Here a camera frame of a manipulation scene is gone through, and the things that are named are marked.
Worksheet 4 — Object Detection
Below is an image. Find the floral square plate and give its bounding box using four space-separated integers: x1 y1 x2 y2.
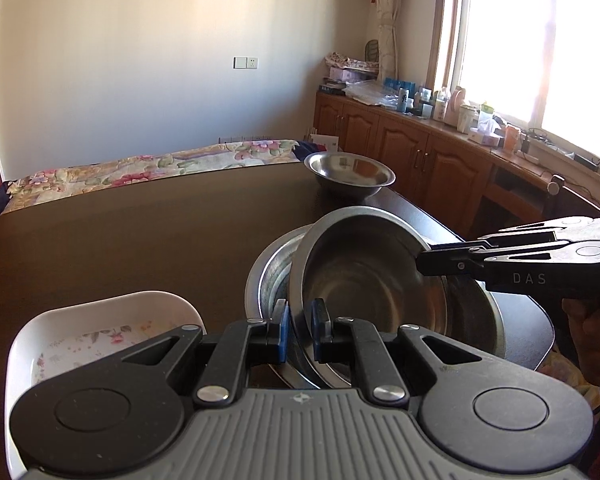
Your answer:
4 288 208 480

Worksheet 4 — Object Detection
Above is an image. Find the large steel bowl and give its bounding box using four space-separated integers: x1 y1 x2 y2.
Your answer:
288 206 506 388

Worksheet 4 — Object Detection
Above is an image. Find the person's hand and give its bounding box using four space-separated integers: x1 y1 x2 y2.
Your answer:
562 299 600 387

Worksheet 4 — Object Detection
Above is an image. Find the wooden sideboard cabinet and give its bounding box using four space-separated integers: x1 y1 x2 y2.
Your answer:
313 92 600 238

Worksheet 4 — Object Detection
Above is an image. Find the far steel bowl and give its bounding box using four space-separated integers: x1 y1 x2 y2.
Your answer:
303 152 396 200

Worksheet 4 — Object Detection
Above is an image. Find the hidden steel bowl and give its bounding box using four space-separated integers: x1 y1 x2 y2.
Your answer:
245 224 324 389

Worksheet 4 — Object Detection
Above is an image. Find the clutter of bottles on sideboard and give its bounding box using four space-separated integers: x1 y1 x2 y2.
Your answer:
324 52 600 174

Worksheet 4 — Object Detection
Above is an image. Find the floral bed blanket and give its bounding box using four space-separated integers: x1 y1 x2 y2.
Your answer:
5 140 299 212

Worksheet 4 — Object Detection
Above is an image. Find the patterned curtain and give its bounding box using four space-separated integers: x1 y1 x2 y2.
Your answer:
376 0 401 81

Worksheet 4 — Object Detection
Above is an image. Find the white wall switch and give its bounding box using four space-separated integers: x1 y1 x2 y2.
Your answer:
233 56 259 70

